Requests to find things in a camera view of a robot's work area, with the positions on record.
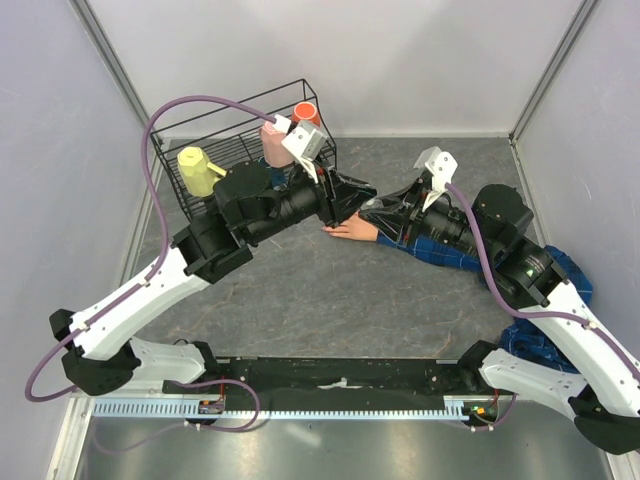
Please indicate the blue plaid sleeve forearm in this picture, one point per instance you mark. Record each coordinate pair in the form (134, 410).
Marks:
(429, 251)

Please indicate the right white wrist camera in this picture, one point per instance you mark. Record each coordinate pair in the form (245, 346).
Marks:
(442, 166)

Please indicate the nail polish bottle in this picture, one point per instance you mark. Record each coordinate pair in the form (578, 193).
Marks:
(372, 204)

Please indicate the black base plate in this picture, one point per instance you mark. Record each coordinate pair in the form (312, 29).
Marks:
(351, 381)

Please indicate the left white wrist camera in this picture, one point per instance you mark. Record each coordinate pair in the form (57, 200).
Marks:
(304, 143)

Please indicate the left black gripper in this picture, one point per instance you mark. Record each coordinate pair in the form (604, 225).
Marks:
(341, 197)

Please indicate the pink mug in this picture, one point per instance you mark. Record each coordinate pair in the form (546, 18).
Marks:
(275, 154)

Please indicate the mannequin hand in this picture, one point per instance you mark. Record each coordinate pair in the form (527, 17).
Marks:
(354, 228)

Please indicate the yellow faceted mug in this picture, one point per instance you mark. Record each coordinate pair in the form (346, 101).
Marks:
(198, 172)

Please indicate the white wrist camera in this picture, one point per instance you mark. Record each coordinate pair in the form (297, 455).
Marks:
(304, 143)
(442, 166)

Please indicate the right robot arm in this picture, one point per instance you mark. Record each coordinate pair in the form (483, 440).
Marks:
(584, 374)

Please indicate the orange mug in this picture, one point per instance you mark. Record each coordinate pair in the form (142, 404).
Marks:
(306, 111)

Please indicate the black wire dish rack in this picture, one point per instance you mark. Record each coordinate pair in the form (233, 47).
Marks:
(228, 136)

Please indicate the light blue cable duct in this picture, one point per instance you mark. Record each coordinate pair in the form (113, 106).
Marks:
(200, 410)

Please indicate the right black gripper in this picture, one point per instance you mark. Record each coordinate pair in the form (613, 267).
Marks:
(396, 221)

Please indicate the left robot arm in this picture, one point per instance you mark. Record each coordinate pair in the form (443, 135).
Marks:
(244, 210)

